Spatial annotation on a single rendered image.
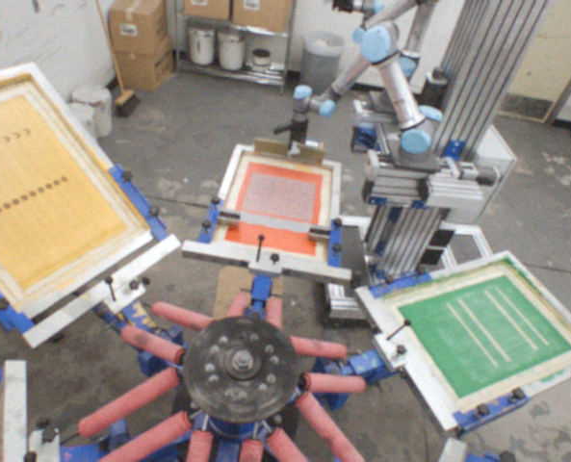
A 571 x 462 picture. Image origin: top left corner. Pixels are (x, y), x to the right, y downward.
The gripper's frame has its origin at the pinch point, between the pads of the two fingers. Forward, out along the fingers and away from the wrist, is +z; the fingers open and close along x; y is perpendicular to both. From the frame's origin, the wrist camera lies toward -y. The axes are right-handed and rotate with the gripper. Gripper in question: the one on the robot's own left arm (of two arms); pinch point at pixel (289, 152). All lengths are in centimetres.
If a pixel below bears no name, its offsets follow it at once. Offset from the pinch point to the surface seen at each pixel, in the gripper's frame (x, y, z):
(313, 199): -16.7, 16.4, 14.1
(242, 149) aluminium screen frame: 10.6, -25.6, 10.5
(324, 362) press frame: -111, 25, 5
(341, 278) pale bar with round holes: -72, 30, 6
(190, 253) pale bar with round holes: -72, -31, 7
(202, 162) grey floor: 125, -78, 109
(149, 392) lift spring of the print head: -138, -23, -12
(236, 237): -52, -16, 14
